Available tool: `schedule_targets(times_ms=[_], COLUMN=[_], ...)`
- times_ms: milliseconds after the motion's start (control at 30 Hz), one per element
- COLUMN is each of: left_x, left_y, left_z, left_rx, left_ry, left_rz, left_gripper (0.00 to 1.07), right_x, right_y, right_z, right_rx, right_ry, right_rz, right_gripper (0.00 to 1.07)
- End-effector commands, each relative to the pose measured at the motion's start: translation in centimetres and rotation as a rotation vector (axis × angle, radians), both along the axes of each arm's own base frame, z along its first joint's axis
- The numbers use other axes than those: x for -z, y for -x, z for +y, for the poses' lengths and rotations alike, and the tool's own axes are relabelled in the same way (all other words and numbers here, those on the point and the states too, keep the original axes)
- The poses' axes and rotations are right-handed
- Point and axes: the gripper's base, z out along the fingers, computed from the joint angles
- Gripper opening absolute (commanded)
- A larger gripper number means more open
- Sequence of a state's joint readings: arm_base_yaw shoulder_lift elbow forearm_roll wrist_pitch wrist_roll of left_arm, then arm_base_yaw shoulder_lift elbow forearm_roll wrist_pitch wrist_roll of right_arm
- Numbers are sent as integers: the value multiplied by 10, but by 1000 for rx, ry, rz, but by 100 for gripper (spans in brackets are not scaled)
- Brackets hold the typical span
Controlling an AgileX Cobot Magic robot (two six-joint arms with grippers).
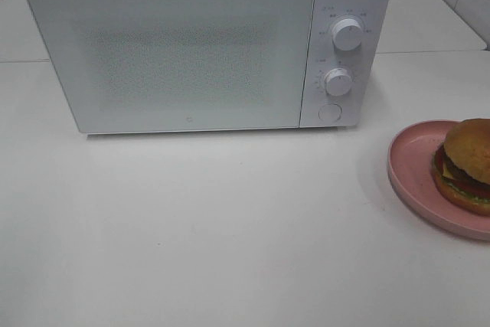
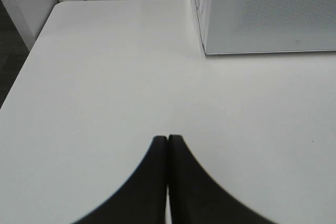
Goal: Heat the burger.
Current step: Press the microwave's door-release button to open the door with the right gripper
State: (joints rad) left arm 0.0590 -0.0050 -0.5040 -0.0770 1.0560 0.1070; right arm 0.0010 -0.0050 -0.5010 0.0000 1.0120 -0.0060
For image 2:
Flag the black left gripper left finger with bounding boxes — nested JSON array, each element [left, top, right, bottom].
[[76, 136, 167, 223]]

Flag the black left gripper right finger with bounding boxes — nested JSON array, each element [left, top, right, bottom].
[[167, 135, 265, 223]]

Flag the white microwave door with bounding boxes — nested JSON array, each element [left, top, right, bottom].
[[207, 0, 335, 55]]

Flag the white microwave oven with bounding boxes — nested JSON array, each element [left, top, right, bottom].
[[187, 0, 218, 51]]

